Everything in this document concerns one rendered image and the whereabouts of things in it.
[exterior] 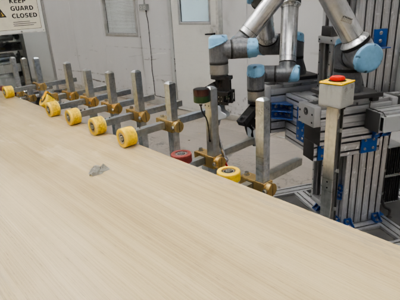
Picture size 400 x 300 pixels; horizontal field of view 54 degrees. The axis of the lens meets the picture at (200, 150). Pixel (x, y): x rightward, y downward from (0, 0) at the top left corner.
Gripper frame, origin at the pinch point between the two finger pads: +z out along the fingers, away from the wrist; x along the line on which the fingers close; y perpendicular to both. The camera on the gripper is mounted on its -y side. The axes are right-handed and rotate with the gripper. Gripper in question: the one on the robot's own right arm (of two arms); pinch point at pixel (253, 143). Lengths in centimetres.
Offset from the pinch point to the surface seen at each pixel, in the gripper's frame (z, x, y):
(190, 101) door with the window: 69, 300, 218
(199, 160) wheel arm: -3.3, -1.5, -34.4
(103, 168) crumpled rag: -9, 9, -70
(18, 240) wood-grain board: -8, -14, -107
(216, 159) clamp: -4.0, -7.6, -30.5
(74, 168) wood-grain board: -8, 20, -76
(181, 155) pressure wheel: -8.4, -2.2, -43.5
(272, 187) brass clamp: 0.0, -33.5, -29.1
